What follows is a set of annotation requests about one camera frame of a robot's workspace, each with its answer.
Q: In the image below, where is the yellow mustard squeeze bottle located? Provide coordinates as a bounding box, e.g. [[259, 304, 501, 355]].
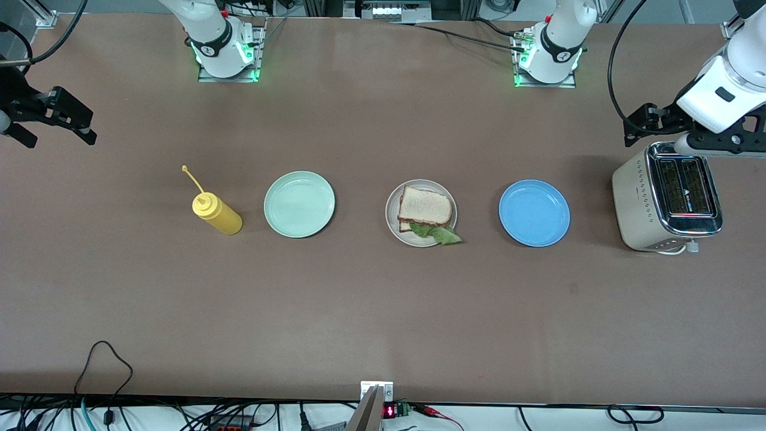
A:
[[182, 165, 244, 236]]

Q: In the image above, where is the green lettuce leaf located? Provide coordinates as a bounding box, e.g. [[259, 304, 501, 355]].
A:
[[410, 224, 463, 245]]

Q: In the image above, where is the blue plate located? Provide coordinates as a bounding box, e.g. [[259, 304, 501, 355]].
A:
[[498, 179, 572, 248]]

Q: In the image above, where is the pale green plate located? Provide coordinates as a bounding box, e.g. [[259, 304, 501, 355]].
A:
[[264, 171, 336, 239]]

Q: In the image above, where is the beige plate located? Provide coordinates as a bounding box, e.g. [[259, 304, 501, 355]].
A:
[[385, 179, 458, 248]]

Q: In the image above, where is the beige chrome toaster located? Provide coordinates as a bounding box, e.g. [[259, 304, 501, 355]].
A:
[[611, 141, 725, 256]]

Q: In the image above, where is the control box with lights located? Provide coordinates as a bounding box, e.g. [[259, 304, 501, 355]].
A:
[[344, 0, 433, 23]]

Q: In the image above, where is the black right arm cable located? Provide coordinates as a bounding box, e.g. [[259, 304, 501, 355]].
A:
[[0, 0, 89, 66], [0, 22, 34, 66]]

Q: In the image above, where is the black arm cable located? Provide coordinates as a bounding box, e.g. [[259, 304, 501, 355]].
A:
[[0, 22, 34, 66], [607, 0, 650, 126], [0, 0, 89, 66]]

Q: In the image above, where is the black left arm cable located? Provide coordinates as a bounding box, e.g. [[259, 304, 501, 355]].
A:
[[607, 0, 650, 126]]

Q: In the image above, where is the aluminium frame profile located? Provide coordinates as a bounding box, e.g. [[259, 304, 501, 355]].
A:
[[33, 0, 59, 28]]

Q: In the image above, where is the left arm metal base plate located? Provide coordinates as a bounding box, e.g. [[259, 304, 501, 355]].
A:
[[512, 33, 578, 89]]

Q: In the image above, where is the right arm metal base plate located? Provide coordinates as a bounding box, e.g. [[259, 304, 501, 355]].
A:
[[197, 17, 267, 83]]

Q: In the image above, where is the black base power cable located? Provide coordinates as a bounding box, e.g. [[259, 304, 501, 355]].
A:
[[389, 21, 527, 53]]

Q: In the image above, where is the thin black looped cable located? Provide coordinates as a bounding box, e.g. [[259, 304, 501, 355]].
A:
[[73, 340, 133, 414]]

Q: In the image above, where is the black coiled cable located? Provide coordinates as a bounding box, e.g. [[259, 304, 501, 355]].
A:
[[607, 405, 665, 424]]

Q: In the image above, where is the red clip lead cable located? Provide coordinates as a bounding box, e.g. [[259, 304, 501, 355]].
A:
[[413, 404, 464, 431]]

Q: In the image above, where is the silver camera mount bracket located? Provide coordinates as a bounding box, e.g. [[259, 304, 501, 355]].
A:
[[360, 381, 394, 403]]

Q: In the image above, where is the grey camera pole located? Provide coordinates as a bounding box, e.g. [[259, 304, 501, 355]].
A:
[[346, 386, 384, 431]]

